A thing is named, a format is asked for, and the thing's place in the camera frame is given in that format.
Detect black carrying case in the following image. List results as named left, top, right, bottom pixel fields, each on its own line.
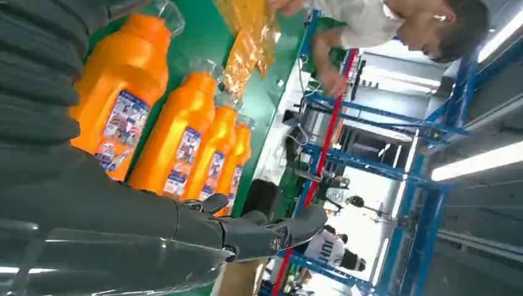
left=242, top=179, right=285, bottom=220

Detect person's left hand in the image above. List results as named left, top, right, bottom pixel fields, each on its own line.
left=319, top=67, right=349, bottom=98

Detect blue metal frame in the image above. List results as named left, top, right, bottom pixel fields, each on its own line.
left=257, top=10, right=523, bottom=296

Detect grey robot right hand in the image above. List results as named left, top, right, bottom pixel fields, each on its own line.
left=0, top=145, right=329, bottom=296

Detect person's right hand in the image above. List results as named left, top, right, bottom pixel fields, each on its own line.
left=267, top=0, right=306, bottom=17

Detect cardboard box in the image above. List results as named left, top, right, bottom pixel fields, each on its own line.
left=216, top=259, right=268, bottom=296

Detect white table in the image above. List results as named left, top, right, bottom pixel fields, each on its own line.
left=251, top=61, right=315, bottom=189

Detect red metal bar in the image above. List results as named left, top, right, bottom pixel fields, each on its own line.
left=271, top=48, right=360, bottom=296

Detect green table mat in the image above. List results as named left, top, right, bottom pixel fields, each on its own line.
left=86, top=0, right=309, bottom=217

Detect background person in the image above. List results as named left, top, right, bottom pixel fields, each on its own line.
left=302, top=224, right=368, bottom=273

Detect long ceiling light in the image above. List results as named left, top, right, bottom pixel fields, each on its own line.
left=430, top=141, right=523, bottom=182
left=477, top=11, right=523, bottom=63

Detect yellow plastic sheet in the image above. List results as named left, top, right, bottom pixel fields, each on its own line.
left=214, top=0, right=281, bottom=99

